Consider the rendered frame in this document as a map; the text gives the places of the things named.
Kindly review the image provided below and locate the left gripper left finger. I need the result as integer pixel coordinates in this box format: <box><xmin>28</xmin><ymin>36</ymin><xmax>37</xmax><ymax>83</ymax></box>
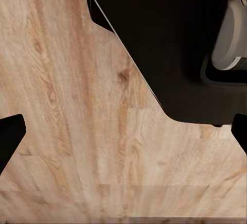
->
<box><xmin>0</xmin><ymin>114</ymin><xmax>26</xmax><ymax>174</ymax></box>

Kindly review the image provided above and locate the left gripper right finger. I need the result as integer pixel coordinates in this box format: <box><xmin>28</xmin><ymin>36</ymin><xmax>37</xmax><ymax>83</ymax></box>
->
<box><xmin>231</xmin><ymin>113</ymin><xmax>247</xmax><ymax>154</ymax></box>

